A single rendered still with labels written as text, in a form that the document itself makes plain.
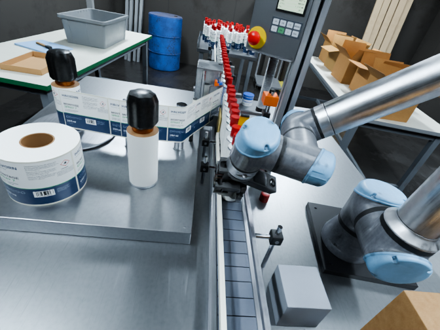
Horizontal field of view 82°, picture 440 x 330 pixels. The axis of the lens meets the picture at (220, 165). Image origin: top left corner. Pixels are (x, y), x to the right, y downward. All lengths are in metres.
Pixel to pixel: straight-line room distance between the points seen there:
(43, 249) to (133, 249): 0.22
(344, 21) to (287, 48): 4.79
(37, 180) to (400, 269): 0.86
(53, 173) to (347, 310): 0.82
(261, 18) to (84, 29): 2.05
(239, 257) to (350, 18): 5.21
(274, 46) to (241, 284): 0.64
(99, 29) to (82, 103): 1.65
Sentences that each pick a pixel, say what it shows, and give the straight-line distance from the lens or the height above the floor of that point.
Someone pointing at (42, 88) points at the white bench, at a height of 0.78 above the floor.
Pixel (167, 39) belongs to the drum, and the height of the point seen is 0.53.
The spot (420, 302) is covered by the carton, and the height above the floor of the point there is 1.12.
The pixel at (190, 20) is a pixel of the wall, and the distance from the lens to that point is 5.44.
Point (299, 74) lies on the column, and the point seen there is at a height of 1.26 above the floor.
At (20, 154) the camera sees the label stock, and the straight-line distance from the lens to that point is 0.79.
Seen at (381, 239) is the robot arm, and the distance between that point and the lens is 0.67.
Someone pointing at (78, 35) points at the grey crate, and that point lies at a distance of 2.73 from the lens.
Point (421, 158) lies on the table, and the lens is 2.72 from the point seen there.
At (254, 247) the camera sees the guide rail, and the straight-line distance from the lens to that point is 0.62.
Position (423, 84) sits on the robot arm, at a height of 1.35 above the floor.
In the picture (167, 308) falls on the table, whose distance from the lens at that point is 0.67.
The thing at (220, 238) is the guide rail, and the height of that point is 0.91.
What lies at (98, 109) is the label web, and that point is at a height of 1.02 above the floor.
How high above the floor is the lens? 1.44
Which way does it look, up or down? 35 degrees down
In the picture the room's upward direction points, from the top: 11 degrees clockwise
